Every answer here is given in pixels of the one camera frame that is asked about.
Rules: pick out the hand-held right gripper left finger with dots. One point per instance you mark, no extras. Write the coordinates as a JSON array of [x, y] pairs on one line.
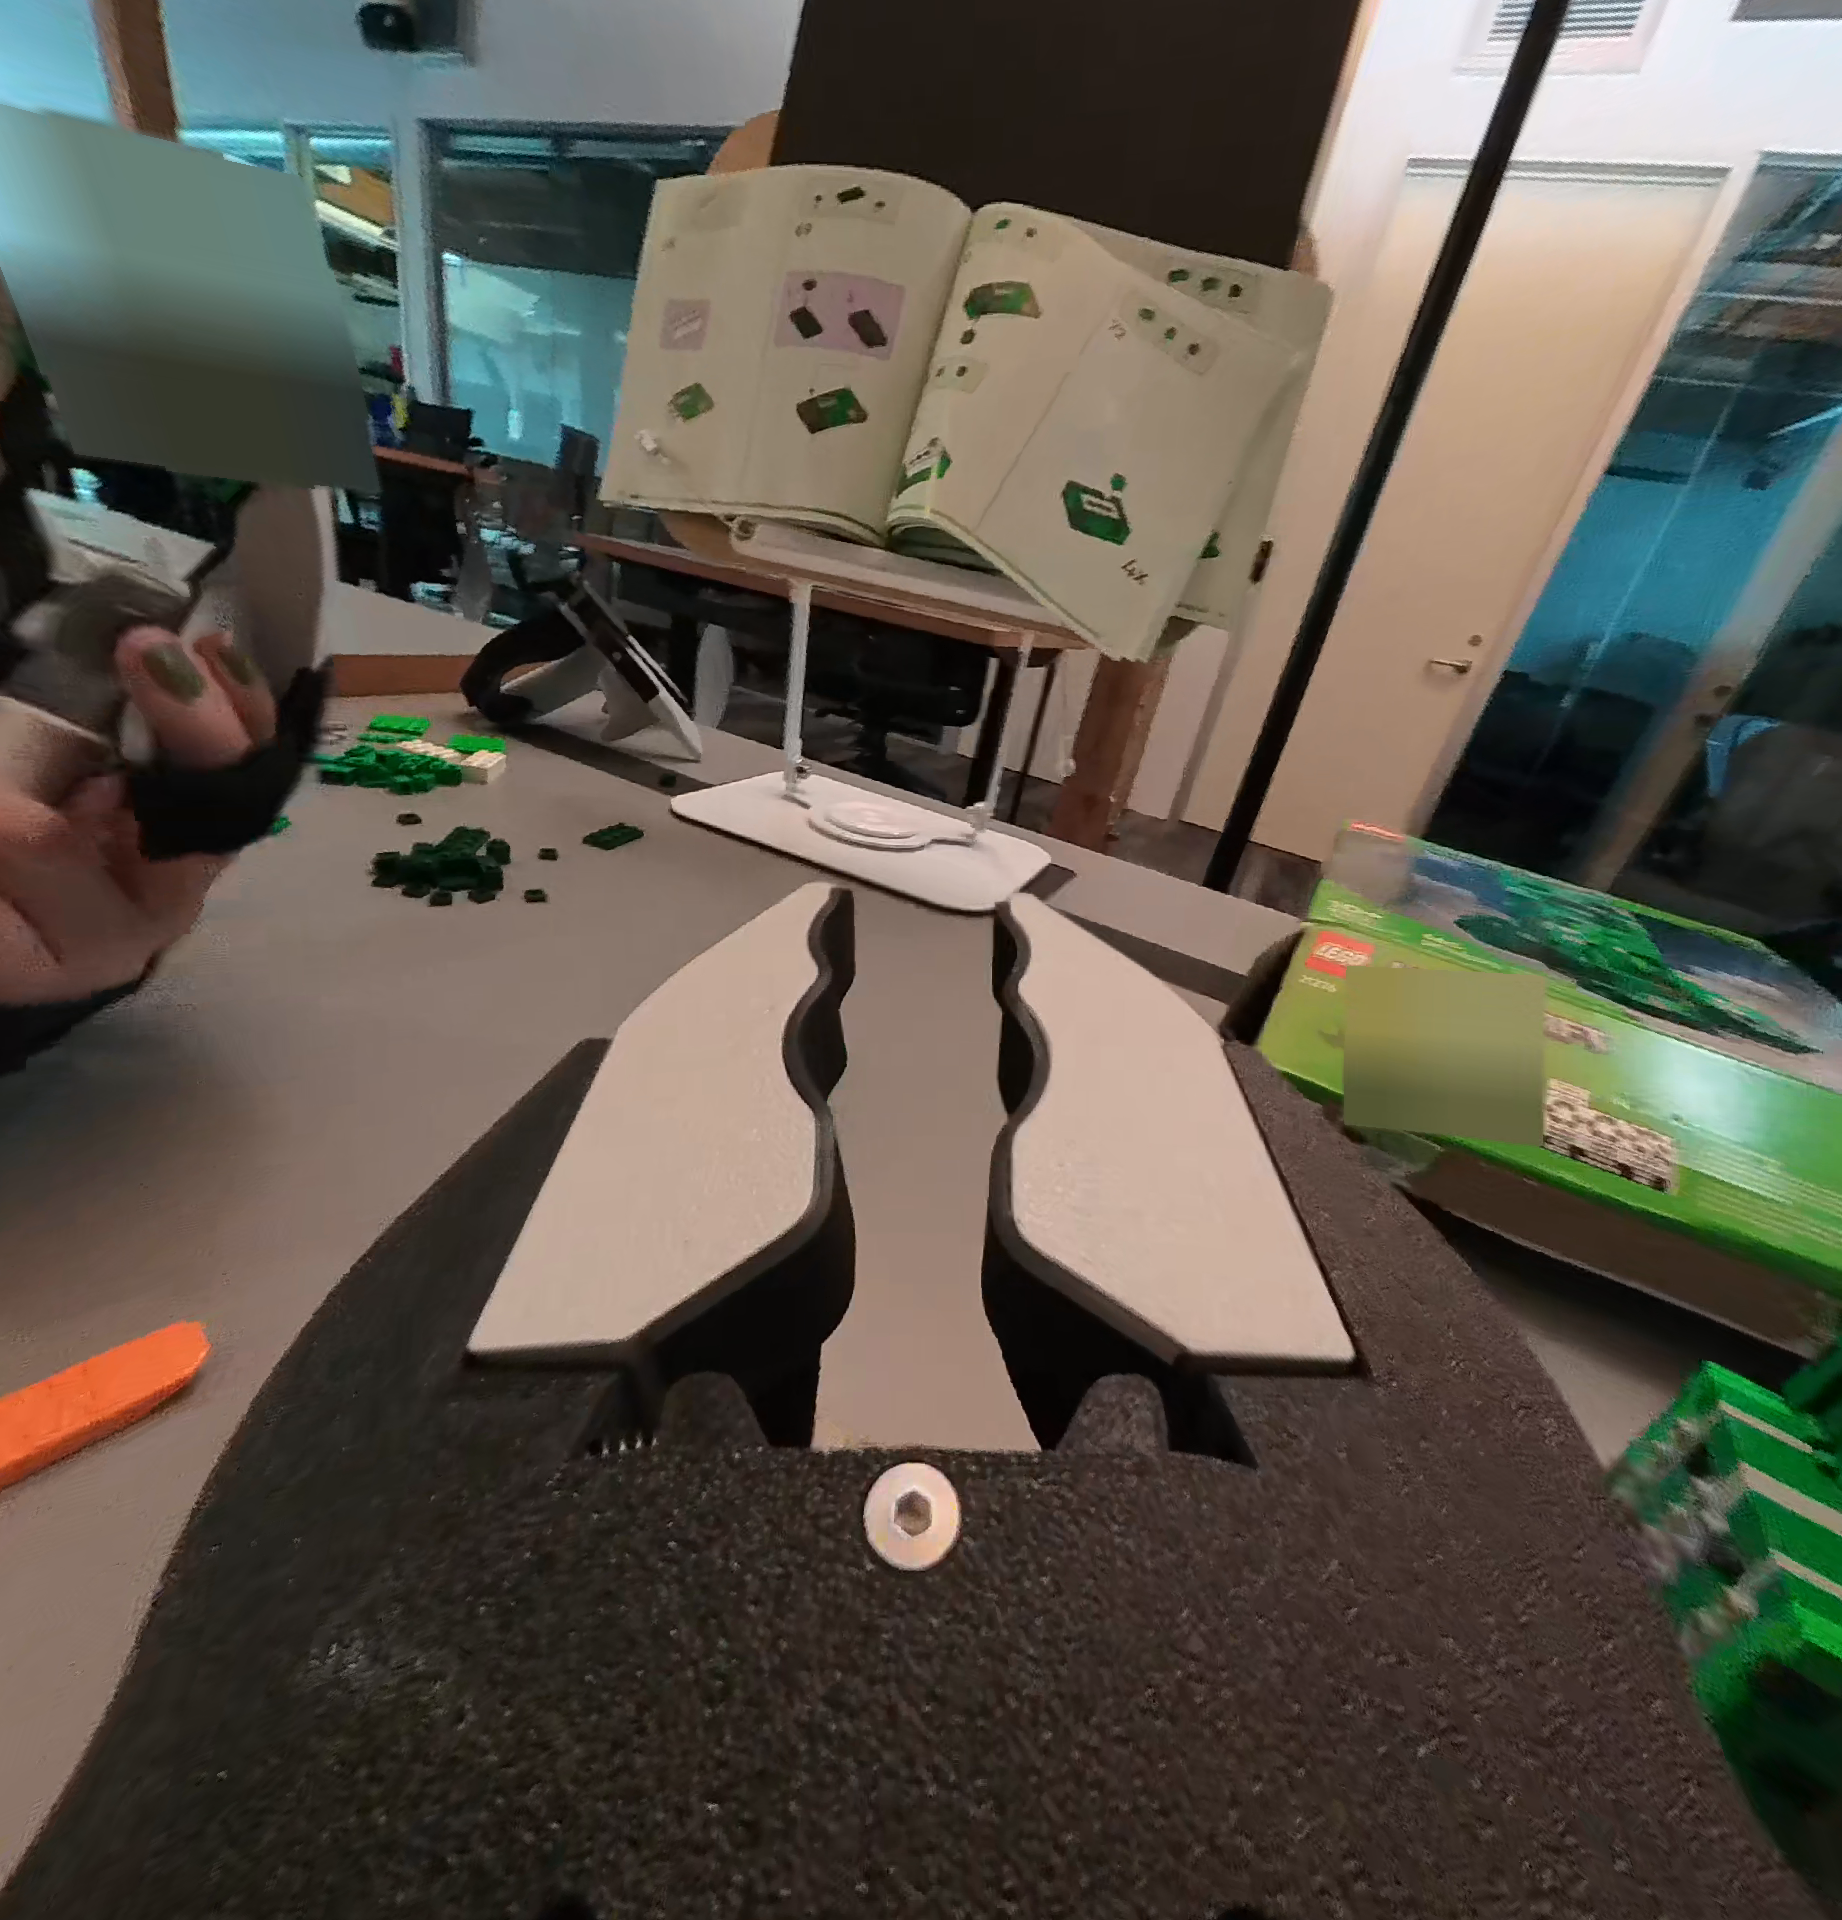
[[666, 1184]]

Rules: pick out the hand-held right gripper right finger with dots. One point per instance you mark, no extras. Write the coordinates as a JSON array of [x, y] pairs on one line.
[[1176, 1184]]

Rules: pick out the pile of dark green bricks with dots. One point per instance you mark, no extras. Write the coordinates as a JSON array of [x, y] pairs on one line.
[[442, 866]]

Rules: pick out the white lego brick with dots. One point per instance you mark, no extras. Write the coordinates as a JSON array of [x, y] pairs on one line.
[[465, 757]]

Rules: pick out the green lego box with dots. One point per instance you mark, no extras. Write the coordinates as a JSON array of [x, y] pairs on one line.
[[1686, 1109]]

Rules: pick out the pile of bright green bricks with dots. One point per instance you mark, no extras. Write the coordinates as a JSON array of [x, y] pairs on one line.
[[388, 764]]

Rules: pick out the black headband device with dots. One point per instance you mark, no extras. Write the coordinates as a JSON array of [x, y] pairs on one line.
[[488, 676]]

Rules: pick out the white triangular stand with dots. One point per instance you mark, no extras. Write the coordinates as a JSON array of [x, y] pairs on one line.
[[559, 703]]

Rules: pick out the long wooden desk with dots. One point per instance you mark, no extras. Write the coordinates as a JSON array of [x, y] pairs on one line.
[[427, 462]]

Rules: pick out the black smartphone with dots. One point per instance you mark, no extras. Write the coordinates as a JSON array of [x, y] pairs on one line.
[[630, 660]]

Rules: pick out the orange brick separator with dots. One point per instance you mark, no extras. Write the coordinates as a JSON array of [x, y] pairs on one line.
[[67, 1411]]

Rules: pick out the white door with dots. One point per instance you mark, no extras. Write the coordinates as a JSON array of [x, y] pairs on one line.
[[1537, 525]]

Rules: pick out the open instruction booklet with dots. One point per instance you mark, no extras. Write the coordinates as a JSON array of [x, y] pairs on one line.
[[801, 344]]

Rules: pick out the black metal bar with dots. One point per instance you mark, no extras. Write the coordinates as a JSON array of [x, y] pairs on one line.
[[1399, 389]]

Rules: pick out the black panel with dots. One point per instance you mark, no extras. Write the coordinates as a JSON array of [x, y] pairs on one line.
[[1072, 105]]

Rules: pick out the thick wooden post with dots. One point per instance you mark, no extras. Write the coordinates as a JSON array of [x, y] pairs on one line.
[[141, 59]]

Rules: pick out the black wall speaker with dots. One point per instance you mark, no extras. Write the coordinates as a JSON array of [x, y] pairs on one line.
[[404, 23]]

